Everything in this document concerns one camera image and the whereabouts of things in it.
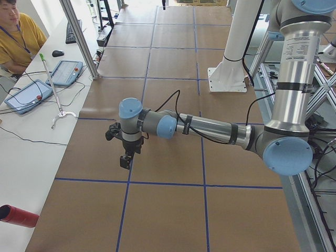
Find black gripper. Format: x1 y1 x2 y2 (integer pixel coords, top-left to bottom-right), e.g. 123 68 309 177
120 136 144 169

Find brown paper table cover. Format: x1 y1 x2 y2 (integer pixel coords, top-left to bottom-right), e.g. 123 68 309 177
27 6 300 251

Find reacher grabber stick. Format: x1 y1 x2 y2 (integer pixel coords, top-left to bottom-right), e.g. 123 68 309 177
39 53 77 130

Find far blue teach pendant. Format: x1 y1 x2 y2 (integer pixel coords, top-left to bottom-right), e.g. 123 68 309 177
50 60 83 87

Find blue teach pendant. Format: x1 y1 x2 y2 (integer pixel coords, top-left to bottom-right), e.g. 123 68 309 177
4 79 53 114
50 60 83 87

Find near blue teach pendant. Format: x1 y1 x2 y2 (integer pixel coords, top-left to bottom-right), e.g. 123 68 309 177
4 79 53 114

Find black computer mouse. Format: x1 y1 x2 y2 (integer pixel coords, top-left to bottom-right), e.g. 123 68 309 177
52 50 65 57

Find red cylinder bottle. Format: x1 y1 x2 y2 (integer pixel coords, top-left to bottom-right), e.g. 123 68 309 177
1 205 39 228

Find black keyboard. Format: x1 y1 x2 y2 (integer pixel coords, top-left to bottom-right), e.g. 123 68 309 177
65 22 77 44

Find person in yellow shirt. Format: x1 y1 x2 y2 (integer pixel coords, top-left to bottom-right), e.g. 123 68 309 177
1 1 47 75

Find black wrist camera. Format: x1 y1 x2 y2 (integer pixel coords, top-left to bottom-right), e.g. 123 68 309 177
105 122 122 141

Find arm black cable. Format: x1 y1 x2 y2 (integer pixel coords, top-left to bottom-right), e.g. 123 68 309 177
153 0 276 144

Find aluminium frame post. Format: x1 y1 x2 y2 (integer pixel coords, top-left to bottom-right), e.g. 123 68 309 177
60 0 100 80

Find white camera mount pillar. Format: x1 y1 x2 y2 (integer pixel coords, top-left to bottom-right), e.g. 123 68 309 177
208 0 263 92

